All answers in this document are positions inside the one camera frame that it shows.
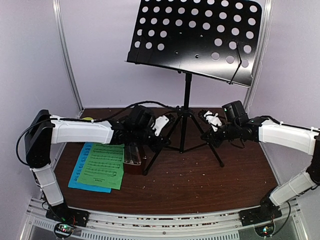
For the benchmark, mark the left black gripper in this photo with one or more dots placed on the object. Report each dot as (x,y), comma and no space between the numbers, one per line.
(156,145)

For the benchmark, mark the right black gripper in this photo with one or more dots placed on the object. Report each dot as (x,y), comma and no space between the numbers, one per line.
(216,141)

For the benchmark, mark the green sheet music page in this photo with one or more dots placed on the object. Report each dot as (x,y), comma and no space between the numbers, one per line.
(103,166)

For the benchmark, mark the black music stand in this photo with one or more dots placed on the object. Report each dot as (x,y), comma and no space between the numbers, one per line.
(216,39)

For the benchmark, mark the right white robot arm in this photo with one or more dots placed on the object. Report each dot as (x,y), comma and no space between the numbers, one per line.
(266,129)

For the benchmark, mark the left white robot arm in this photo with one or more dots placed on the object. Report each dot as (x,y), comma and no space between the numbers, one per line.
(140,127)

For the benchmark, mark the brown wooden metronome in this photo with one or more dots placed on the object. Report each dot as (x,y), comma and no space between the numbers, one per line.
(134,159)

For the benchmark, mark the green bowl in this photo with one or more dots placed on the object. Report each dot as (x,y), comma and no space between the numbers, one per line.
(88,118)

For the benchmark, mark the blue sheet music page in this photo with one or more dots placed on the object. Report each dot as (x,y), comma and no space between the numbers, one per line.
(73,182)

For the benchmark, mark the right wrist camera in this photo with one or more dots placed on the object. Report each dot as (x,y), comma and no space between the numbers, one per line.
(211,118)

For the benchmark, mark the aluminium front rail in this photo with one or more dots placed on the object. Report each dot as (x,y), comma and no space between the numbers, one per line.
(221,225)

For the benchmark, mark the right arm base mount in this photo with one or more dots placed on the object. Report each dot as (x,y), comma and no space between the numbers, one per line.
(261,218)

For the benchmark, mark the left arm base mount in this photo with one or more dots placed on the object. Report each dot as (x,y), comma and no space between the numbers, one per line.
(66,225)

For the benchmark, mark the right aluminium corner post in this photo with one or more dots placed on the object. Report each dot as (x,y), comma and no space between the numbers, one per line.
(263,39)

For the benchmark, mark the aluminium corner post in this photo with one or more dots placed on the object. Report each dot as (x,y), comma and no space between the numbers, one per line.
(263,39)
(57,12)

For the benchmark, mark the left aluminium corner post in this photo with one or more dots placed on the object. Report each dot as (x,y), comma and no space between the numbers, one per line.
(57,12)

